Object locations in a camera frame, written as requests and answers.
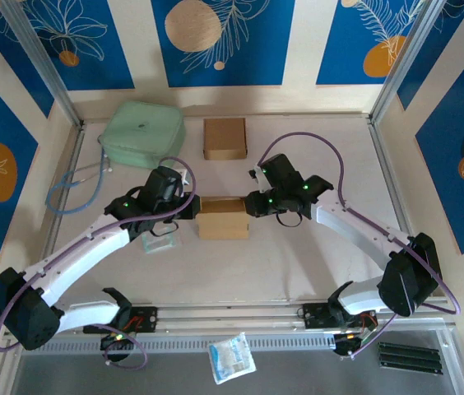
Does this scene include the brown cardboard box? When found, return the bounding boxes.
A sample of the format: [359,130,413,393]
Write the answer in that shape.
[202,118,248,160]
[194,196,250,241]

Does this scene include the clear plastic packet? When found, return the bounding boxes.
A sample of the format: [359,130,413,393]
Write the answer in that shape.
[141,224,183,256]

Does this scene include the mint green zip case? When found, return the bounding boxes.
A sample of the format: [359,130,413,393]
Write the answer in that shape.
[97,101,187,170]

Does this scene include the blue stethoscope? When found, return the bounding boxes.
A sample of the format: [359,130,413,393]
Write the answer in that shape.
[46,158,114,215]

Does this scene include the white and blue sachet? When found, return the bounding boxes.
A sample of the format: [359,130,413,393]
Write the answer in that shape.
[207,332,258,386]

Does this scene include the grey metal shelf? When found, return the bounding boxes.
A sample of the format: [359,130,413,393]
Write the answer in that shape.
[9,349,464,395]

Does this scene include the black ridged block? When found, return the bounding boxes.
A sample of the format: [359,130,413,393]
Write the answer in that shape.
[377,341,444,376]

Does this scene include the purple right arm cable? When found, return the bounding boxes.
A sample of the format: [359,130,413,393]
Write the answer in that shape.
[258,131,463,358]

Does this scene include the aluminium side rail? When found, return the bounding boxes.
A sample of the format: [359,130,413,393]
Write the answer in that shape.
[30,123,87,305]
[367,116,434,298]

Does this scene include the aluminium frame cross rail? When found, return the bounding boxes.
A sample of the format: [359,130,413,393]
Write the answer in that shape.
[3,296,457,341]

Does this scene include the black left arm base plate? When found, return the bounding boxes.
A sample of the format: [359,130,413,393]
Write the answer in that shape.
[83,304,159,335]

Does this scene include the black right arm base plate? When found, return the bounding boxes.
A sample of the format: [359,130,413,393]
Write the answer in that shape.
[296,302,378,330]

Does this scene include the grey slotted cable duct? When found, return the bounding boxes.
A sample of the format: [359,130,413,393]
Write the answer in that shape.
[21,335,336,356]

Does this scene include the aluminium frame post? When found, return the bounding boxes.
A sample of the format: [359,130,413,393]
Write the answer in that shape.
[0,0,84,127]
[368,0,451,127]

